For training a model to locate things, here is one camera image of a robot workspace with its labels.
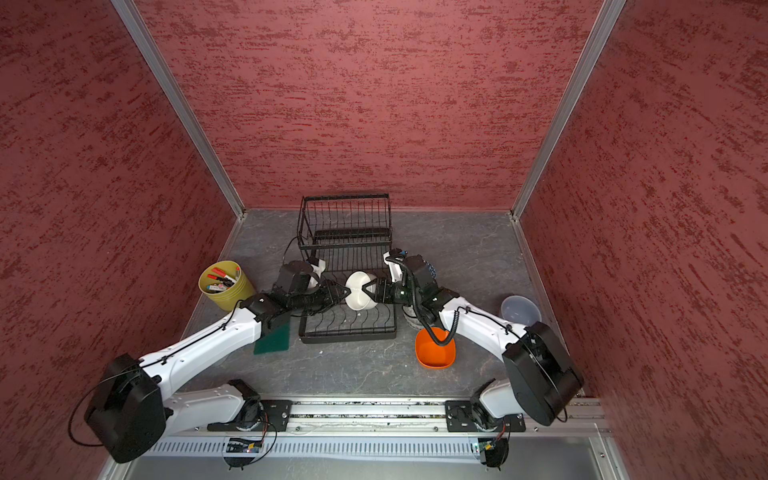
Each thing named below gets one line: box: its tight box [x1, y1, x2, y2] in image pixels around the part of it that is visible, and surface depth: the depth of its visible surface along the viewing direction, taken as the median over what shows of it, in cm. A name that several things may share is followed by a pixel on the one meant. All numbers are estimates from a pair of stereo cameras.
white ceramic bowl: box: [345, 271, 378, 311], surface depth 85 cm
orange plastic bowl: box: [415, 327, 456, 369], surface depth 86 cm
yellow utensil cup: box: [198, 260, 256, 312], surface depth 87 cm
